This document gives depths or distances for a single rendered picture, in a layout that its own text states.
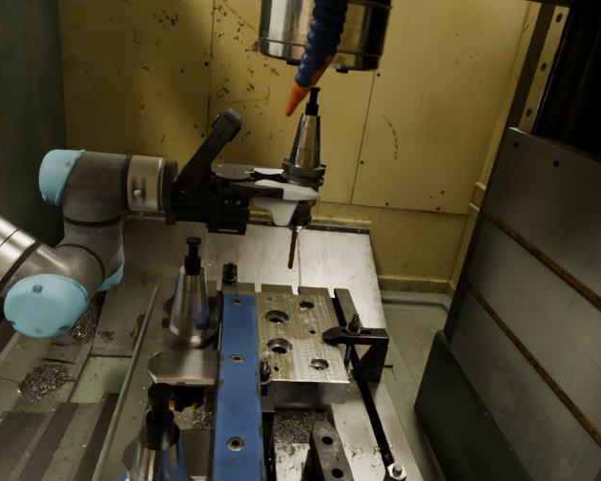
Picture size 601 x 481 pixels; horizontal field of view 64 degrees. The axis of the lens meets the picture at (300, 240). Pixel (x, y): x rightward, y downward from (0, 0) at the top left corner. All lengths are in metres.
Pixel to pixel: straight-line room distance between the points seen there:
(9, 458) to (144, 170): 0.69
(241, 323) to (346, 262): 1.22
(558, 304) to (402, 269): 1.18
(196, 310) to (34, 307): 0.18
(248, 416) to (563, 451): 0.58
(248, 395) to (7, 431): 0.83
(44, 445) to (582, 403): 0.96
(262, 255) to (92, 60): 0.82
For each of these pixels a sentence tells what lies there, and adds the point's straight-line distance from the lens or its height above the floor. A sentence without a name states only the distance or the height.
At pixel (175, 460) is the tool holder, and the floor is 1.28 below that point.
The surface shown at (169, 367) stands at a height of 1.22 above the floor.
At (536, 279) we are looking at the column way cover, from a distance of 0.92.
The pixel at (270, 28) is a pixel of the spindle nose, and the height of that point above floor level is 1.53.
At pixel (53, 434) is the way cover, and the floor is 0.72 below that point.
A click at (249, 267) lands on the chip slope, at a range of 1.66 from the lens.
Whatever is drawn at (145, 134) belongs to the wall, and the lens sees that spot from 1.73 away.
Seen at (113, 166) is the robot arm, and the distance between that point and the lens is 0.68.
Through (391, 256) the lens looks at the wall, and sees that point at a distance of 1.95.
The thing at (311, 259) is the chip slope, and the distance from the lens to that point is 1.72.
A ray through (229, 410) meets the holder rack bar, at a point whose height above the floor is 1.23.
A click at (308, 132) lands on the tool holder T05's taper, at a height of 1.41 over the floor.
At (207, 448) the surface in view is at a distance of 0.43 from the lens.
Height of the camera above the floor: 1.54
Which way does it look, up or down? 24 degrees down
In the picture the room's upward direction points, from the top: 8 degrees clockwise
